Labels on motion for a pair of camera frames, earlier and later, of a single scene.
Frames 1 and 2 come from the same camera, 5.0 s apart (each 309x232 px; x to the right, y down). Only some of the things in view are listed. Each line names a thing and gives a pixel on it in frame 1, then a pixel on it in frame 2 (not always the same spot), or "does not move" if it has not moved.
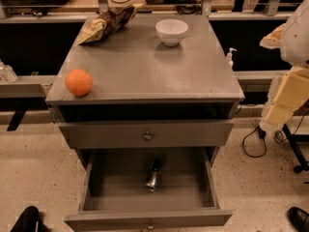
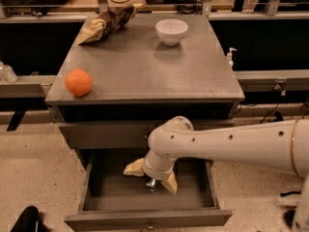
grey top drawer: (139, 134) does not move
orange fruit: (78, 82) does not move
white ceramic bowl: (171, 32) does not move
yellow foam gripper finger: (272, 40) to (134, 168)
